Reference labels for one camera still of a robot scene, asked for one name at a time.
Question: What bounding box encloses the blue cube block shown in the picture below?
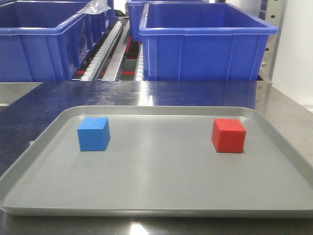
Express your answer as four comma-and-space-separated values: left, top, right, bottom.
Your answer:
77, 117, 111, 151

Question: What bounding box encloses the red cube block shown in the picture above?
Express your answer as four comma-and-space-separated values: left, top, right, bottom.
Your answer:
211, 118, 246, 153

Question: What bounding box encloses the grey metal tray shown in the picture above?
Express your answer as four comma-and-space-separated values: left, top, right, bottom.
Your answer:
0, 106, 313, 218

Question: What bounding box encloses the blue bin front right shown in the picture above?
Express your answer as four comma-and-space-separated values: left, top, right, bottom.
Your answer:
139, 2, 278, 81

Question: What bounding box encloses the blue bin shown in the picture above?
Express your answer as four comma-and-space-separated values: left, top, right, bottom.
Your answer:
0, 0, 106, 82
126, 0, 203, 42
139, 2, 278, 81

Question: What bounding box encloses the blue bin back right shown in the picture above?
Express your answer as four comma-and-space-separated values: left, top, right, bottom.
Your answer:
126, 0, 203, 42

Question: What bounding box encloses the clear plastic bag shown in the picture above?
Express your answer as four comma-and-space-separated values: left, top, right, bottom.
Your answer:
79, 0, 111, 15

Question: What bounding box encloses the blue bin front left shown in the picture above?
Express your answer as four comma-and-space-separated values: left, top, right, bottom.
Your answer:
0, 0, 106, 82

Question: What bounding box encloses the white roller conveyor rail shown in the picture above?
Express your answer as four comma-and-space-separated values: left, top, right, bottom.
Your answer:
80, 21, 123, 81

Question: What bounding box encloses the steel shelf upright post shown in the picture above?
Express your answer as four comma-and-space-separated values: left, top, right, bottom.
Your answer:
259, 0, 287, 84

